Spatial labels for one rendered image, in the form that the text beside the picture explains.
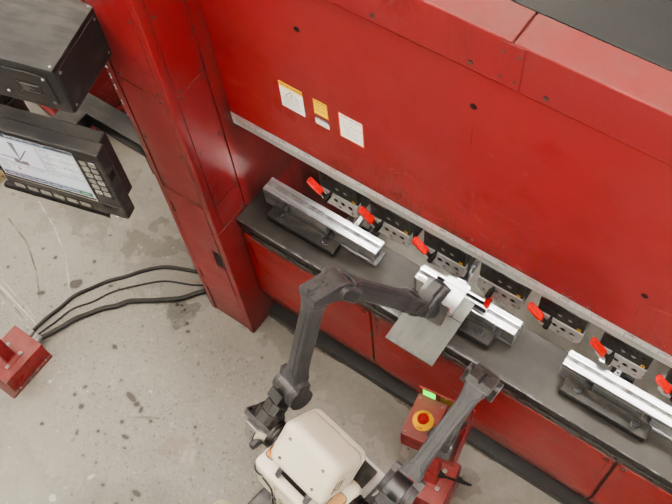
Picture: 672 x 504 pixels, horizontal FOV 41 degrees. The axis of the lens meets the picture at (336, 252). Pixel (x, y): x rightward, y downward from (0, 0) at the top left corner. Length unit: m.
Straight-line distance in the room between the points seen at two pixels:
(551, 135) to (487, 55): 0.25
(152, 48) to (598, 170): 1.21
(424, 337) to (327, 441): 0.65
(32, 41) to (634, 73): 1.54
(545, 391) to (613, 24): 1.45
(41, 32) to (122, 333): 1.97
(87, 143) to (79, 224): 1.86
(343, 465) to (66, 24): 1.38
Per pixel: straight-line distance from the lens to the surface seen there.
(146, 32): 2.47
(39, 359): 4.25
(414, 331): 2.94
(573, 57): 1.87
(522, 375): 3.04
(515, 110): 2.05
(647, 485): 3.14
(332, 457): 2.40
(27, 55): 2.53
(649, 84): 1.85
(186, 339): 4.13
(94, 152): 2.72
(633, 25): 1.94
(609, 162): 2.02
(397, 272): 3.17
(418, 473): 2.49
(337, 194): 2.89
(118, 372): 4.15
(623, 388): 2.98
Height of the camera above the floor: 3.69
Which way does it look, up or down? 61 degrees down
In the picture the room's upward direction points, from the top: 8 degrees counter-clockwise
